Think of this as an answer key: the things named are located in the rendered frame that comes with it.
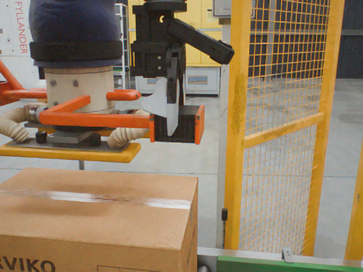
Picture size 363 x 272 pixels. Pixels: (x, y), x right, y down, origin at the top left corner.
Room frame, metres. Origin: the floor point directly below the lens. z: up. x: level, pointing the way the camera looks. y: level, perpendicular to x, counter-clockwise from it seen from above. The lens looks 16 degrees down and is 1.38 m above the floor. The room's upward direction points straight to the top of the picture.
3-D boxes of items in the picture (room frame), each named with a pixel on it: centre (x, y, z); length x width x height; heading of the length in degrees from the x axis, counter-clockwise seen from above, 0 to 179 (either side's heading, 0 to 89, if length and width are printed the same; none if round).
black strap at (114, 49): (0.89, 0.26, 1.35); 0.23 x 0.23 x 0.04
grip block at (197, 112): (0.59, 0.00, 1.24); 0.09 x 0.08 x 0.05; 171
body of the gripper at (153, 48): (0.59, 0.03, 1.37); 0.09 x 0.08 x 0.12; 82
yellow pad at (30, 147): (0.80, 0.27, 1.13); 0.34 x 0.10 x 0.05; 81
